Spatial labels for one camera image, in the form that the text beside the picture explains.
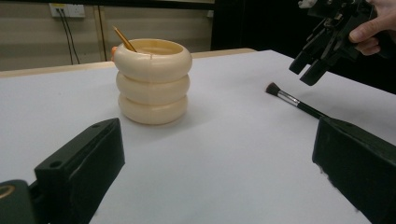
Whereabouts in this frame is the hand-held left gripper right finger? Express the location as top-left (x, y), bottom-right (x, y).
top-left (312, 117), bottom-right (396, 224)

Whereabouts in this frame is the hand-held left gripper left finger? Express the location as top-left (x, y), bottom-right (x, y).
top-left (34, 117), bottom-right (126, 224)

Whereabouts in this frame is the black makeup brush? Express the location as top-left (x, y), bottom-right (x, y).
top-left (265, 81), bottom-right (329, 119)

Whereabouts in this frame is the cream ribbed pen holder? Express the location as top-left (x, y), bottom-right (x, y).
top-left (112, 38), bottom-right (193, 126)

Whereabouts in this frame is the teal pencil with gold end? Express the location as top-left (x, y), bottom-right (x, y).
top-left (112, 25), bottom-right (138, 53)

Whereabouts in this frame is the black cable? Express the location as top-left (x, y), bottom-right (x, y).
top-left (61, 8), bottom-right (81, 65)
top-left (57, 8), bottom-right (74, 65)

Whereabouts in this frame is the white wall socket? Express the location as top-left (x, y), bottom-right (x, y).
top-left (49, 3), bottom-right (86, 19)

